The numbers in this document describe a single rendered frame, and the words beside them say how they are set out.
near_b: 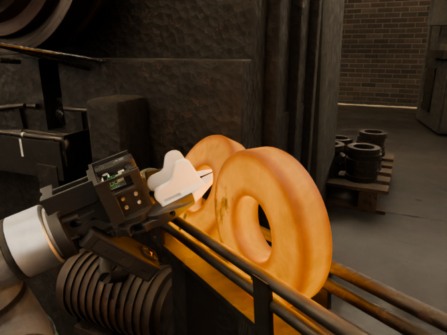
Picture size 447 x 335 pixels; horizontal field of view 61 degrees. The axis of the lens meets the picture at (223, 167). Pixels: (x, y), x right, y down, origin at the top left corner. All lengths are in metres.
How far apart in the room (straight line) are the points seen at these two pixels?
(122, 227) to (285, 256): 0.22
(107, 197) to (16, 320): 0.17
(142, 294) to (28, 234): 0.25
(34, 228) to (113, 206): 0.09
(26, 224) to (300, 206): 0.30
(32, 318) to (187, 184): 0.24
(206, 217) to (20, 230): 0.21
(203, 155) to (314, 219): 0.25
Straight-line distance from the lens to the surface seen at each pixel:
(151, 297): 0.64
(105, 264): 0.65
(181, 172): 0.47
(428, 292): 1.71
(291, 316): 0.33
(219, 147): 0.50
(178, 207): 0.47
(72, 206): 0.46
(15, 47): 0.81
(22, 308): 0.52
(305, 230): 0.31
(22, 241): 0.47
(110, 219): 0.46
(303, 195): 0.32
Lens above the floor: 0.89
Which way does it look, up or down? 17 degrees down
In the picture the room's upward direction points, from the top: straight up
